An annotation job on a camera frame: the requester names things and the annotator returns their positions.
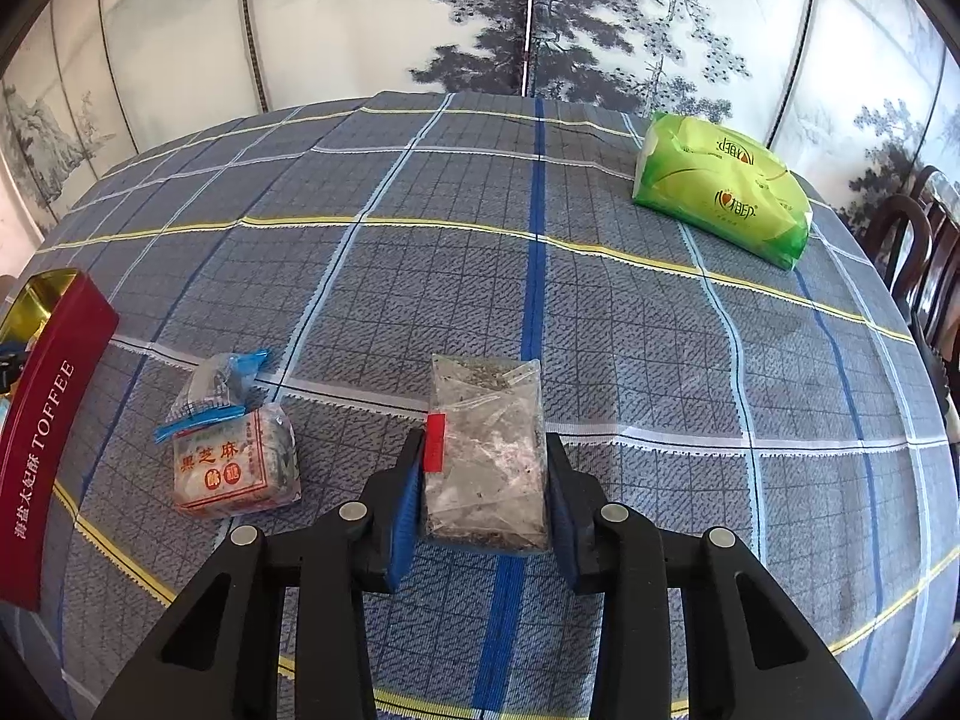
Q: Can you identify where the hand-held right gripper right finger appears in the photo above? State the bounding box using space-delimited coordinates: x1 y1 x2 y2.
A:
544 431 875 720

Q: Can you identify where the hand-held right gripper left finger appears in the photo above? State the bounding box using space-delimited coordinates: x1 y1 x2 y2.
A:
90 427 428 720

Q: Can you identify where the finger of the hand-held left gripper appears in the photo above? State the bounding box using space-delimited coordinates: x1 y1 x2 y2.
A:
0 341 35 398

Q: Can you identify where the red tin box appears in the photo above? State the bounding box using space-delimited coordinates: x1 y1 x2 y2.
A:
0 268 121 614

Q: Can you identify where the clear red-label snack packet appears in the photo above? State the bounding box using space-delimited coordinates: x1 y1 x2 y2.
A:
424 354 552 557

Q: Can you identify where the beige square cake packet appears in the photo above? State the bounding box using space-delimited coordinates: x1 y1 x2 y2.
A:
171 403 302 520

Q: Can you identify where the blue-edged dark snack packet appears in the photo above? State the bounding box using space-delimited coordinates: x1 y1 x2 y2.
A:
154 347 272 445

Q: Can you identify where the grey plaid tablecloth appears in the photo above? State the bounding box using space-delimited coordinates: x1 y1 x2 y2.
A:
0 90 960 720

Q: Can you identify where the green tissue pack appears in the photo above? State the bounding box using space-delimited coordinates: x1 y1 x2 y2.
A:
630 111 815 272

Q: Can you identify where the dark wooden chair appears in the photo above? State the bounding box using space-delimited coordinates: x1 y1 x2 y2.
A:
862 193 935 331
911 163 960 368

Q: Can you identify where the painted folding screen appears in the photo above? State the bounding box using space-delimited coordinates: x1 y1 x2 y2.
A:
0 0 960 241

